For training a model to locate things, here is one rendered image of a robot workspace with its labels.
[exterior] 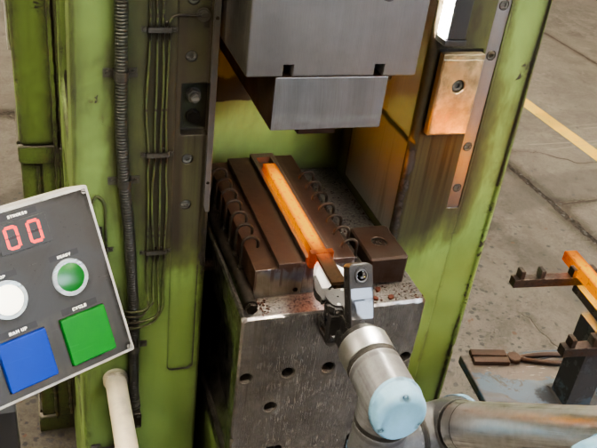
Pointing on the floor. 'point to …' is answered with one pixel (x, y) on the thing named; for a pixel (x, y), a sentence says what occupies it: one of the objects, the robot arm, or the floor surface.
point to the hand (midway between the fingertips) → (324, 262)
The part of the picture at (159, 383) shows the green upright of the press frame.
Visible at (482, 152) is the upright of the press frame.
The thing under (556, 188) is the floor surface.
